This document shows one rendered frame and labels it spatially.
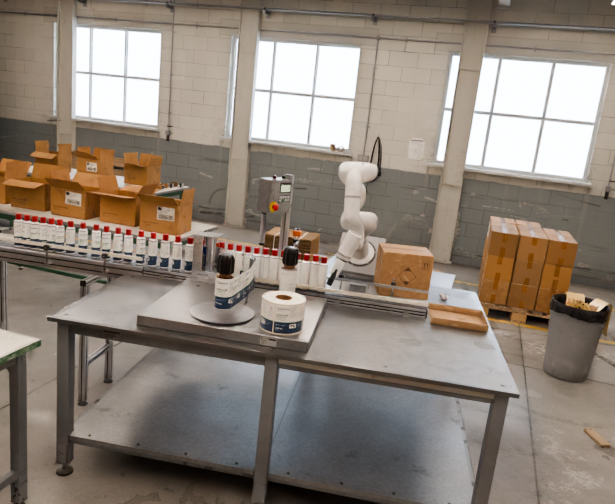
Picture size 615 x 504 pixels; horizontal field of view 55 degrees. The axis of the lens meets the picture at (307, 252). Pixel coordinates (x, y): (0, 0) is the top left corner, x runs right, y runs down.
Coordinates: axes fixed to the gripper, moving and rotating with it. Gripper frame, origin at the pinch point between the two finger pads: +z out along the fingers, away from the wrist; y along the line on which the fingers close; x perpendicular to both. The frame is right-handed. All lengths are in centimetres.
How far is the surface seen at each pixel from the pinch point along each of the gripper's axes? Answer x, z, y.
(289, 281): -19.2, 0.3, 31.9
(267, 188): -55, -31, 0
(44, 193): -251, 91, -145
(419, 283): 48, -18, -22
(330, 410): 34, 65, 11
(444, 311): 66, -12, -11
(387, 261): 24.6, -21.5, -18.9
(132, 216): -168, 69, -135
